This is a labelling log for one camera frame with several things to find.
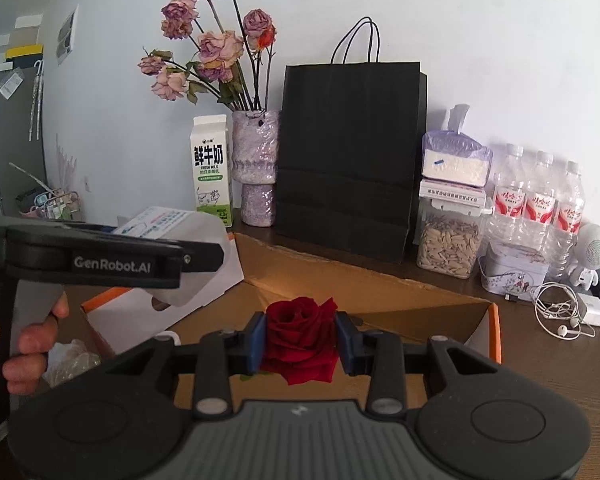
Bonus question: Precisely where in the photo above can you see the white flat box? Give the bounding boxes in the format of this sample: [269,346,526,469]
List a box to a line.
[419,178,490,206]

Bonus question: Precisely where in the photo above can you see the red orange cardboard box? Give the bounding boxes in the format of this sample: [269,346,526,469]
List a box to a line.
[80,225,502,411]

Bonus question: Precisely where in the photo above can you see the dried pink rose bouquet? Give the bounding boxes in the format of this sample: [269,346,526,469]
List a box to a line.
[138,0,277,112]

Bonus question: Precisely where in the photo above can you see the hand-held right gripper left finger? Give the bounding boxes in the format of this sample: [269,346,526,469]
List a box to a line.
[102,311,268,421]

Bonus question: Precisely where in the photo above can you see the white wired earphones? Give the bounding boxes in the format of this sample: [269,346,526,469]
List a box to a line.
[534,282,598,339]

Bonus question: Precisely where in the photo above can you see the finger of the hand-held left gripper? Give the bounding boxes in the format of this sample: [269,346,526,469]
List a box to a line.
[179,241,226,276]

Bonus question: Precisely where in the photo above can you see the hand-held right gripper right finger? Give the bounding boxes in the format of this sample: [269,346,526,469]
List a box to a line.
[334,311,501,421]

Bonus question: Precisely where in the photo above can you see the white round speaker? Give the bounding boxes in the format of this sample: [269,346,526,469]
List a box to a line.
[566,222,600,289]

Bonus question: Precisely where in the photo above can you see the black paper bag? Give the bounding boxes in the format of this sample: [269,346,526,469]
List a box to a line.
[276,16,428,264]

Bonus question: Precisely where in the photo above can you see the red rose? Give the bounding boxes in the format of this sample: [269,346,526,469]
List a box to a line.
[259,296,342,386]

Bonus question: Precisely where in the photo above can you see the clear container of seeds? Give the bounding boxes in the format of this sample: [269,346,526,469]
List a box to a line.
[416,198,492,280]

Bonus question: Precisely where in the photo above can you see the clear hanging strip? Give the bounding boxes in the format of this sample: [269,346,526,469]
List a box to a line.
[28,59,45,142]

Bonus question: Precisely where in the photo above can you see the grey refrigerator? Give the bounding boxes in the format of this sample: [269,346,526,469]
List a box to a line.
[0,66,48,221]

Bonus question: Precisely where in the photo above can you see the crumpled clear plastic bag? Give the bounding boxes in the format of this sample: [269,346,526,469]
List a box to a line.
[44,338,104,389]

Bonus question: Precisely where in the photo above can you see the person's left hand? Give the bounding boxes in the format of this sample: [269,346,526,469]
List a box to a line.
[0,292,72,397]

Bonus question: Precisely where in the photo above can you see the yellow black box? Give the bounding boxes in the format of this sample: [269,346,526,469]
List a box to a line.
[0,14,46,73]

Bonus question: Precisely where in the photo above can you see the plastic-wrapped tissue pack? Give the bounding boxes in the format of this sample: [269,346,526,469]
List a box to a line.
[422,104,494,187]

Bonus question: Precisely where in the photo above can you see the white box with blue print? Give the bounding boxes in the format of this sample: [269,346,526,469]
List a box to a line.
[111,206,203,238]

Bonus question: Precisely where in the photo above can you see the white charger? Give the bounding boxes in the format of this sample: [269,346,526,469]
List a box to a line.
[577,294,600,328]

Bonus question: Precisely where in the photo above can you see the purple bubble-wrapped vase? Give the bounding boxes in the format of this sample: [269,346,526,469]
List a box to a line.
[231,109,281,227]

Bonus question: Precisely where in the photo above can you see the white green milk carton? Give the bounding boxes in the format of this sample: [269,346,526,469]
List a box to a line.
[190,114,234,227]

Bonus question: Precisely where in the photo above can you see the white printed tin box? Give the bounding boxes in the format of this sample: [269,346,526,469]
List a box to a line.
[480,240,551,295]

